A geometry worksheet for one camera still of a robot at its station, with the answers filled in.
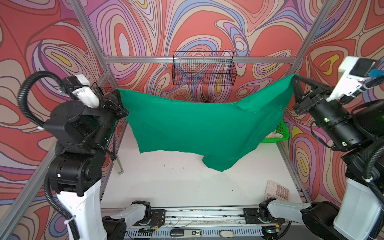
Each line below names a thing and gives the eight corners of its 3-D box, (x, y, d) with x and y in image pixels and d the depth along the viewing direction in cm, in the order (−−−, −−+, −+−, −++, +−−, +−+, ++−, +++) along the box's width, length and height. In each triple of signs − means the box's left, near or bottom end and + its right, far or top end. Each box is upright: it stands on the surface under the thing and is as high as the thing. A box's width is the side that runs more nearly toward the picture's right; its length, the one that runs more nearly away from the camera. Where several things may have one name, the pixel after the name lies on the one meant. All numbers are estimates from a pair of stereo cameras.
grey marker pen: (120, 175, 90) (116, 171, 86) (116, 164, 95) (112, 160, 91) (124, 173, 91) (121, 169, 87) (120, 162, 96) (116, 157, 92)
